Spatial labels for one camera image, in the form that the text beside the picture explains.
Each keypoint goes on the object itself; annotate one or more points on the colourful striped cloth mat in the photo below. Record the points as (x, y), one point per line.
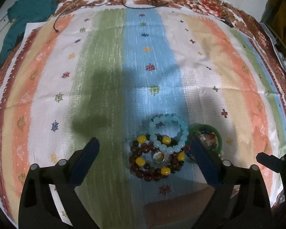
(133, 88)

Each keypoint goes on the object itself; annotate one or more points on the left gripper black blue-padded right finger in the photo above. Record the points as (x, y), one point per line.
(240, 198)

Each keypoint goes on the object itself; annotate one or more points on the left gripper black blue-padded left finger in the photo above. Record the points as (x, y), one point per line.
(37, 208)

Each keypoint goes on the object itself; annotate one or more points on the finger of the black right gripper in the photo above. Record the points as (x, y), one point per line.
(270, 161)

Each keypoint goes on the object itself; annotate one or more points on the metal bed footboard rail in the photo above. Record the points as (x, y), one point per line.
(277, 43)

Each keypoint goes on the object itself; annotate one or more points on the silver metal tin box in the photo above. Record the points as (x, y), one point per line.
(180, 212)

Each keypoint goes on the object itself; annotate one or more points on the teal garment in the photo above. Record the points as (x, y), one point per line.
(19, 15)

